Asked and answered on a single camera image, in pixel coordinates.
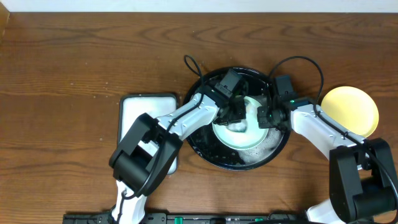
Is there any green sponge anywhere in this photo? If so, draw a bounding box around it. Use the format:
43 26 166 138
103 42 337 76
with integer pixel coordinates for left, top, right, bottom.
226 121 248 133

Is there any light green plate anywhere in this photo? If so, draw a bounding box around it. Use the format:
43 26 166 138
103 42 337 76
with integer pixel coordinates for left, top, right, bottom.
212 96 269 150

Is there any yellow plate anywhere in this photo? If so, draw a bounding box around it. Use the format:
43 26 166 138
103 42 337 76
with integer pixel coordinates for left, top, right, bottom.
321 86 379 137

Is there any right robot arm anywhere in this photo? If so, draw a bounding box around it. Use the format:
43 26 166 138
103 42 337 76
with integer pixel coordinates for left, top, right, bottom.
257 75 397 223

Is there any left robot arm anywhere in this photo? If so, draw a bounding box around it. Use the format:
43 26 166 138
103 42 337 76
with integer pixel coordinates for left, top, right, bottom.
109 83 247 223

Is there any round black tray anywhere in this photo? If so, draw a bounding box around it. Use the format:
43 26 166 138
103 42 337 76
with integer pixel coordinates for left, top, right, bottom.
187 67 290 170

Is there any black tray with foam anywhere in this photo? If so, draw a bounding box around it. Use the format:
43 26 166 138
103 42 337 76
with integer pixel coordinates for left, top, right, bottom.
118 93 178 165

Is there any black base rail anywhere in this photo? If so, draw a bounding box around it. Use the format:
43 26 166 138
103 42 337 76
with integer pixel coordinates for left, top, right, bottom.
62 211 376 224

